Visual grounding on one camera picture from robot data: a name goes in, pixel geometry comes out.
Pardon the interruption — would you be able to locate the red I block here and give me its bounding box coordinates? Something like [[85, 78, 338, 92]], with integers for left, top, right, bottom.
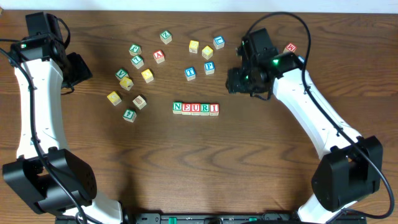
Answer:
[[210, 103, 220, 116]]

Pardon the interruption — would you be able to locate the green R block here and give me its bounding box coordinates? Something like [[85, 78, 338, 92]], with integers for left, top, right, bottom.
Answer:
[[200, 103, 210, 116]]

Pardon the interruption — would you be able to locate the red U block moved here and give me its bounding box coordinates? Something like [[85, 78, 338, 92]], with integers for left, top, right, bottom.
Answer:
[[191, 103, 201, 116]]

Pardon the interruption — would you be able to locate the red E block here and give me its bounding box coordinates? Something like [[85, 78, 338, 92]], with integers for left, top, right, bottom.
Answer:
[[182, 103, 192, 115]]

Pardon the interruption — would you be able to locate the green N block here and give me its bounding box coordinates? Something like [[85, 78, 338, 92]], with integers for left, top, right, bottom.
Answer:
[[172, 101, 182, 114]]

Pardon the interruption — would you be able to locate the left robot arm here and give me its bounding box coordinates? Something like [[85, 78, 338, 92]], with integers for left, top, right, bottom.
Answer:
[[2, 12, 129, 223]]

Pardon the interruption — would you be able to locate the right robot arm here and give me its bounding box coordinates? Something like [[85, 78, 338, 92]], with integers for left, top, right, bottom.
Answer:
[[226, 29, 383, 223]]

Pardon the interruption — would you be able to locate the green V block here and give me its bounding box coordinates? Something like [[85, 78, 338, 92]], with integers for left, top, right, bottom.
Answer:
[[115, 68, 129, 80]]

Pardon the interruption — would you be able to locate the yellow block lower left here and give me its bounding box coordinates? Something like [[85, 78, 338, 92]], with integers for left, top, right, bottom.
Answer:
[[107, 91, 122, 106]]

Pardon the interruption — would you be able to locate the red M block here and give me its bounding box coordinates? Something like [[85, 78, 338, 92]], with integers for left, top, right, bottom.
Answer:
[[283, 43, 297, 53]]

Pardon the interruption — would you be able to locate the blue 2 block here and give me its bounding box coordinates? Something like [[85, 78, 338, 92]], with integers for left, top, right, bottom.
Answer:
[[298, 55, 305, 63]]

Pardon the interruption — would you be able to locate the blue P block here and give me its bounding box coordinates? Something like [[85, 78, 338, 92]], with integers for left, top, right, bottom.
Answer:
[[204, 61, 215, 75]]

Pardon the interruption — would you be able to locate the yellow block beside V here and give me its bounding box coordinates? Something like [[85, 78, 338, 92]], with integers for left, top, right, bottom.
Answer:
[[119, 77, 134, 91]]

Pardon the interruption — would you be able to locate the blue L block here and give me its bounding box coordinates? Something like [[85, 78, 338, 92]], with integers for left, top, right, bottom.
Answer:
[[213, 35, 225, 50]]

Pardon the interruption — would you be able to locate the yellow G block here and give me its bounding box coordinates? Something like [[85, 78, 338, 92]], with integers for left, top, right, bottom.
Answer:
[[201, 45, 214, 60]]

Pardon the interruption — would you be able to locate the blue T block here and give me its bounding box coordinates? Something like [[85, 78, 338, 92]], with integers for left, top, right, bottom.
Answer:
[[184, 67, 197, 81]]

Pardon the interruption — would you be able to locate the green 4 block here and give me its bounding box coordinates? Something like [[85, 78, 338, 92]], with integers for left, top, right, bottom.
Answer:
[[123, 109, 137, 123]]

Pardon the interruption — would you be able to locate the plain wooden picture block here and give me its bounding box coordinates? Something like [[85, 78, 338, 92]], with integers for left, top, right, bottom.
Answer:
[[132, 95, 147, 110]]

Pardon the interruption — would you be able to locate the yellow block middle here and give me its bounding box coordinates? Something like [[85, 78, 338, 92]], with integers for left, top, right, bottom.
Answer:
[[141, 68, 154, 83]]

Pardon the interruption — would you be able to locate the yellow block far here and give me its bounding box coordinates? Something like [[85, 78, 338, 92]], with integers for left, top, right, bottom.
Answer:
[[188, 40, 199, 54]]

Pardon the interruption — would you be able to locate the red A block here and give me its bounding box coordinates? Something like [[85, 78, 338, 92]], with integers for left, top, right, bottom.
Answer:
[[153, 50, 165, 63]]

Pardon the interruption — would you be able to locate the green Z block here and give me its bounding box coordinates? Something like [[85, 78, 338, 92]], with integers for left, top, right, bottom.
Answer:
[[160, 30, 172, 45]]

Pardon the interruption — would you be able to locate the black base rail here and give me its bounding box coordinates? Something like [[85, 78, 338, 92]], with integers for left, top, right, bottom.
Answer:
[[135, 212, 368, 224]]

